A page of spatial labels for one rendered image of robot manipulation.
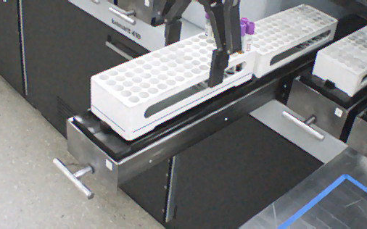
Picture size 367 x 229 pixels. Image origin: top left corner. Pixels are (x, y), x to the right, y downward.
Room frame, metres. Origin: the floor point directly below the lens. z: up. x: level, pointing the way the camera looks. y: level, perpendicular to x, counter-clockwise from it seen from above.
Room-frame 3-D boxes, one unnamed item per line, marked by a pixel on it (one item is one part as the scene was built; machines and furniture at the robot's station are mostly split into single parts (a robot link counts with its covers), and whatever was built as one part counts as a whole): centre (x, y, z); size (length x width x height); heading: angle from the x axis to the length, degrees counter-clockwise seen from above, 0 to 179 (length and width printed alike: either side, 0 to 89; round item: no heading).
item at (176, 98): (0.73, 0.02, 0.85); 0.30 x 0.10 x 0.06; 139
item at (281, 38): (0.96, -0.19, 0.83); 0.30 x 0.10 x 0.06; 139
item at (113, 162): (0.83, -0.07, 0.78); 0.73 x 0.14 x 0.09; 139
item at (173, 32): (0.79, 0.04, 0.89); 0.03 x 0.01 x 0.07; 139
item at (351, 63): (0.95, -0.38, 0.83); 0.30 x 0.10 x 0.06; 139
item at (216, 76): (0.72, -0.04, 0.89); 0.03 x 0.01 x 0.07; 139
